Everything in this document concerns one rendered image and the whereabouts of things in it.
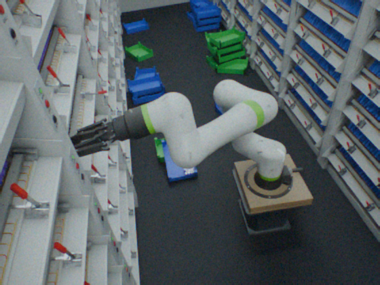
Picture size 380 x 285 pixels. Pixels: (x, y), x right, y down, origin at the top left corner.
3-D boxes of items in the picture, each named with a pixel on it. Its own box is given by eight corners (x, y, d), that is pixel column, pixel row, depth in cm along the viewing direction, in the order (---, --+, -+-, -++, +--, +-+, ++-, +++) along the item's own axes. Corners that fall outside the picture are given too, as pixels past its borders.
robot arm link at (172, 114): (184, 86, 97) (185, 87, 86) (197, 124, 99) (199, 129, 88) (142, 101, 97) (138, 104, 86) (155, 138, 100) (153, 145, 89)
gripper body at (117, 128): (134, 144, 93) (104, 153, 93) (131, 126, 99) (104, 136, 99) (124, 125, 87) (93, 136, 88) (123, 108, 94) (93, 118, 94)
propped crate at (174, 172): (197, 176, 218) (197, 172, 211) (169, 182, 216) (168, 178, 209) (188, 140, 232) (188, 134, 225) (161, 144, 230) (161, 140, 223)
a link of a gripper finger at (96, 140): (112, 138, 94) (113, 140, 93) (78, 153, 93) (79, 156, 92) (106, 128, 92) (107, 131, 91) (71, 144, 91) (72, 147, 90)
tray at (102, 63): (107, 57, 205) (108, 37, 197) (106, 110, 161) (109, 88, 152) (74, 52, 199) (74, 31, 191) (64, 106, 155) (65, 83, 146)
